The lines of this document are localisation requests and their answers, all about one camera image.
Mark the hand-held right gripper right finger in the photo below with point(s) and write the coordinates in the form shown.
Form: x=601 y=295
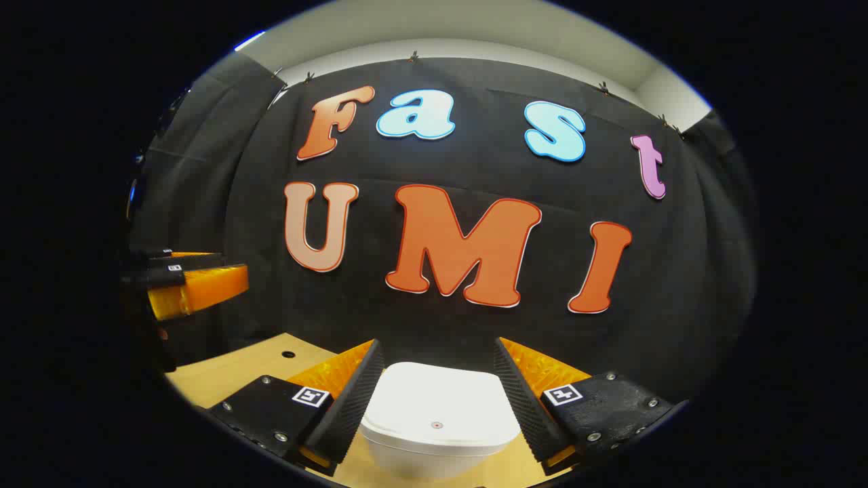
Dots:
x=519 y=407

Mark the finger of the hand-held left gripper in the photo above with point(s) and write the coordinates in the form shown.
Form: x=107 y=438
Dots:
x=196 y=261
x=152 y=276

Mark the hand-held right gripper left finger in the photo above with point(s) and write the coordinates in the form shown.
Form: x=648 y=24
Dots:
x=352 y=407

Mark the white desktop garbage bin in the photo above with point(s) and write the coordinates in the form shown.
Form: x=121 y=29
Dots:
x=434 y=400

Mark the wooden desktop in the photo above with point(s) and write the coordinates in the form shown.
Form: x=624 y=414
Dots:
x=224 y=383

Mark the black backdrop cloth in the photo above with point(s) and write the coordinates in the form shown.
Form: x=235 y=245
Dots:
x=380 y=163

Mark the ceiling light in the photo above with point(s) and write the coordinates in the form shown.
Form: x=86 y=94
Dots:
x=247 y=41

